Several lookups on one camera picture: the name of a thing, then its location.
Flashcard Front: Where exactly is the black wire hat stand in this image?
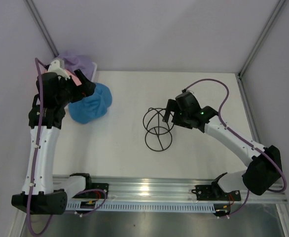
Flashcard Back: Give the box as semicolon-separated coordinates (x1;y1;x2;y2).
142;107;174;152

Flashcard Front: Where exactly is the pink bucket hat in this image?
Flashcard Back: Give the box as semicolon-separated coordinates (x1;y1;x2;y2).
46;69;82;86

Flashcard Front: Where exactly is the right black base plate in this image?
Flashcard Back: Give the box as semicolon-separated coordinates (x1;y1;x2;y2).
191;185;241;201

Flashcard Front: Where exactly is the blue bucket hat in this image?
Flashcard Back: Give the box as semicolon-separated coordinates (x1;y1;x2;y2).
68;83;112;124

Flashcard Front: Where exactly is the white slotted cable duct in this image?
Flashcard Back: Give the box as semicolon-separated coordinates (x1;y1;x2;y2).
66;200;216;213

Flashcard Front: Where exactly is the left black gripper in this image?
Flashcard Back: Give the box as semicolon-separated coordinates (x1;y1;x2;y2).
57;69;96;107

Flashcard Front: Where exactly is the right aluminium corner post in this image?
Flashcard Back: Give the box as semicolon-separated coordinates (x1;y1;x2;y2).
238;0;288;80

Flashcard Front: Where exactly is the left aluminium corner post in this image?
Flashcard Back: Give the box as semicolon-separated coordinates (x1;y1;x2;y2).
23;0;59;57

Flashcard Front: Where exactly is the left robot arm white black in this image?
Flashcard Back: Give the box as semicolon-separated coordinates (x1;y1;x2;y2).
11;70;96;215

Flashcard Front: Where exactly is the aluminium corner post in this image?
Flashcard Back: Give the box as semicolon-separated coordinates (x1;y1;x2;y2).
238;0;288;80
23;0;59;57

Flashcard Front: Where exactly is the white plastic basket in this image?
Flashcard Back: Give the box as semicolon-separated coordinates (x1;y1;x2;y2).
91;62;98;82

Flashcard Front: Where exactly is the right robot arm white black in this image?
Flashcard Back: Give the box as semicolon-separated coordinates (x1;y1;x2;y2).
163;91;283;199

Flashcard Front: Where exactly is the purple bucket hat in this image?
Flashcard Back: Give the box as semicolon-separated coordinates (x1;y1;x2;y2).
57;50;93;81

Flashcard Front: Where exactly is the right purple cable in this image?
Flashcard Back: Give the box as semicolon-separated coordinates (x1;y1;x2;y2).
183;78;288;219

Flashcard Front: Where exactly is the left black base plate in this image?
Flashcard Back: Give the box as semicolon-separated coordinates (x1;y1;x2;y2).
73;183;109;199

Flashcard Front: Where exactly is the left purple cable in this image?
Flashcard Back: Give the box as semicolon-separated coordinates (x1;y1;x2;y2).
26;58;108;235

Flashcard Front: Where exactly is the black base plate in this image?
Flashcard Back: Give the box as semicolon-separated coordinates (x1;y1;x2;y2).
73;183;109;199
191;185;241;201

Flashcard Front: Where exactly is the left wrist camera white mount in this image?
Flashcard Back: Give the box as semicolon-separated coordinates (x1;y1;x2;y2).
46;58;71;80

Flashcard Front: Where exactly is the purple cable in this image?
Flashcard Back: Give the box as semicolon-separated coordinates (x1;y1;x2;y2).
183;78;288;219
26;58;108;235

